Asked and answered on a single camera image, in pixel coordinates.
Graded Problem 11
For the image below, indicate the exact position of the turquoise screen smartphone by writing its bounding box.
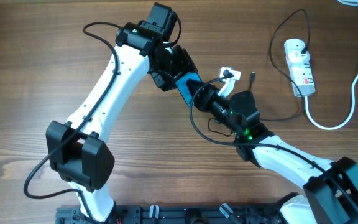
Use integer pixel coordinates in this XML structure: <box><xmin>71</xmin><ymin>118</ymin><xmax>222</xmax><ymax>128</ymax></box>
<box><xmin>175</xmin><ymin>72</ymin><xmax>201</xmax><ymax>106</ymax></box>

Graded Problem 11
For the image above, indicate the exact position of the white power strip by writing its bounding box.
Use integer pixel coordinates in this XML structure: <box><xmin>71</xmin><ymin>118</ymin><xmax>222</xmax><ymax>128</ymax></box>
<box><xmin>284</xmin><ymin>39</ymin><xmax>316</xmax><ymax>98</ymax></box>

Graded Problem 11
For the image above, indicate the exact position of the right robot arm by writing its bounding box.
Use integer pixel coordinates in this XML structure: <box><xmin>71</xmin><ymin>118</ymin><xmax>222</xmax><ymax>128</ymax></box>
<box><xmin>185</xmin><ymin>79</ymin><xmax>358</xmax><ymax>223</ymax></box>

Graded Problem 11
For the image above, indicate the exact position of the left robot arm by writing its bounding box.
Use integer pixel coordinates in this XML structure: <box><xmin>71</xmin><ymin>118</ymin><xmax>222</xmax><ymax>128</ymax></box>
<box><xmin>46</xmin><ymin>3</ymin><xmax>197</xmax><ymax>223</ymax></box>

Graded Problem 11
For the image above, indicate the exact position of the black right camera cable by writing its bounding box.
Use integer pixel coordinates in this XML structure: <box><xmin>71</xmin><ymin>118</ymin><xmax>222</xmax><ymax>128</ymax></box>
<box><xmin>188</xmin><ymin>70</ymin><xmax>358</xmax><ymax>224</ymax></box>

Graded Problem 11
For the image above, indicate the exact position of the black camera cable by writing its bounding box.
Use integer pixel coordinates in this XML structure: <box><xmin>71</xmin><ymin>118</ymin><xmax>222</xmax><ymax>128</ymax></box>
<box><xmin>188</xmin><ymin>70</ymin><xmax>358</xmax><ymax>224</ymax></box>
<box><xmin>22</xmin><ymin>21</ymin><xmax>124</xmax><ymax>224</ymax></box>

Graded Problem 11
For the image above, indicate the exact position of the black left camera cable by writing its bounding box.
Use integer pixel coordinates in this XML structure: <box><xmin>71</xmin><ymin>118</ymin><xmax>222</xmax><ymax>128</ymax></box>
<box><xmin>22</xmin><ymin>21</ymin><xmax>124</xmax><ymax>224</ymax></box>

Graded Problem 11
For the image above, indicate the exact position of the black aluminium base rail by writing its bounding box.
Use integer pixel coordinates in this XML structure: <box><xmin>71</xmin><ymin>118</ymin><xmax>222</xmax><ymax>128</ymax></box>
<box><xmin>55</xmin><ymin>203</ymin><xmax>291</xmax><ymax>224</ymax></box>

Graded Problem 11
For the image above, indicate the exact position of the white power strip cord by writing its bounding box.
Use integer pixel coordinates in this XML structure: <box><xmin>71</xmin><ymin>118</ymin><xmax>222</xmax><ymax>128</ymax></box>
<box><xmin>303</xmin><ymin>2</ymin><xmax>358</xmax><ymax>131</ymax></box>

